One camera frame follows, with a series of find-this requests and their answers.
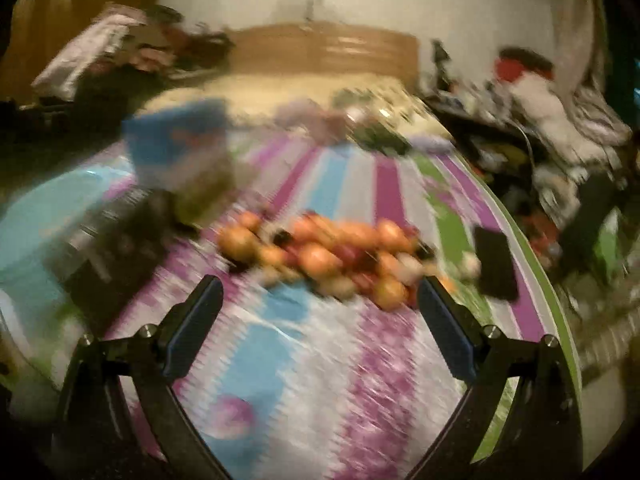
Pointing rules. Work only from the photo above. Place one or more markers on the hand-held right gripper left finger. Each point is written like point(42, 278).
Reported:
point(192, 327)

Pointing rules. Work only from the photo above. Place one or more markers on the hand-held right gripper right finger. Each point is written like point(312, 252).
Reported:
point(445, 332)

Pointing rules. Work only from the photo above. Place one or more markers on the pile of mixed fruits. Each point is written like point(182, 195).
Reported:
point(320, 255)

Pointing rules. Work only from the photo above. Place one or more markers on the light blue plastic basket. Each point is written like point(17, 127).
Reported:
point(35, 230)

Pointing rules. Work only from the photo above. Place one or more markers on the black smartphone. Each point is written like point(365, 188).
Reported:
point(495, 265)

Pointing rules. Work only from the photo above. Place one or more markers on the striped purple blue blanket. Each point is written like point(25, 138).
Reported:
point(350, 360)

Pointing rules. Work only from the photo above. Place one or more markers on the green printed box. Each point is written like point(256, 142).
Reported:
point(205, 195)

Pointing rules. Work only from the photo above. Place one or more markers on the blue printed box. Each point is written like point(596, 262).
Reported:
point(170, 140)

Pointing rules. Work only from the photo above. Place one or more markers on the green white bag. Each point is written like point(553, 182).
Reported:
point(612, 242)

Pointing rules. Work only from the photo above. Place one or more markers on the cluttered dark side table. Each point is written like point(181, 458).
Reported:
point(480, 140)

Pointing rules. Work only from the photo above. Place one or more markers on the green patterned packet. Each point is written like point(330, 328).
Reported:
point(377, 130)

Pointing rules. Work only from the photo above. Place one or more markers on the small purple printed tin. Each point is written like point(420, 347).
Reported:
point(310, 119)

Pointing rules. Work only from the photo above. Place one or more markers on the white cloth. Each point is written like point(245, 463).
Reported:
point(542, 110)

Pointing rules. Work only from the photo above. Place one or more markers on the beige woven mat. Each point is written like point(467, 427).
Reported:
point(260, 90)

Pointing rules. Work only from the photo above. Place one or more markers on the red cloth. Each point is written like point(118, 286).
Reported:
point(522, 65)

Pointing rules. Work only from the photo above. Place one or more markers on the heap of clothes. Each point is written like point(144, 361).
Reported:
point(100, 45)

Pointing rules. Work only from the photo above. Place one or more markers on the wooden headboard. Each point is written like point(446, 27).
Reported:
point(325, 47)

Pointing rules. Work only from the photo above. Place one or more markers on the wooden wardrobe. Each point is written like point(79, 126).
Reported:
point(60, 10)

